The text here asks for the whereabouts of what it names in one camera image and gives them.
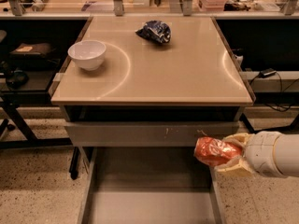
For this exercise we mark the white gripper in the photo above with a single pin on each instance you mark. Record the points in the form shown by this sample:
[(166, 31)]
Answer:
[(261, 153)]

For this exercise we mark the crushed red coke can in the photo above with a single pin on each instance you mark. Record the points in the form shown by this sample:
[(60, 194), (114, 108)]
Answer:
[(214, 152)]

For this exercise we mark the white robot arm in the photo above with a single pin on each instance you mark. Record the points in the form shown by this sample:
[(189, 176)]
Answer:
[(286, 154)]

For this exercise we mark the grey drawer cabinet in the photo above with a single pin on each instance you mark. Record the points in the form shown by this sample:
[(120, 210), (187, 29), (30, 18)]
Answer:
[(193, 78)]

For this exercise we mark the open grey middle drawer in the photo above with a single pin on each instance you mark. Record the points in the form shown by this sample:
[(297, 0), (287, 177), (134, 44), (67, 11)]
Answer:
[(149, 185)]

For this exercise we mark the closed grey top drawer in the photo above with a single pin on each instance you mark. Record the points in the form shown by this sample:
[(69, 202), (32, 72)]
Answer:
[(145, 134)]

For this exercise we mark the black table leg with casters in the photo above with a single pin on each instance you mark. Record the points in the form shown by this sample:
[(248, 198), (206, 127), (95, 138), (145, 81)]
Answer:
[(247, 124)]

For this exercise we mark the black power adapter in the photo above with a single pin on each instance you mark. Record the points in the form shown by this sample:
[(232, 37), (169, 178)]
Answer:
[(267, 73)]

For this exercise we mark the crumpled blue chip bag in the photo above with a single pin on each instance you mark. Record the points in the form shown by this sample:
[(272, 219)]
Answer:
[(155, 31)]

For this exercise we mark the white ceramic bowl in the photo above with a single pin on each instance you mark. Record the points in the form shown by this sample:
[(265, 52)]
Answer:
[(88, 54)]

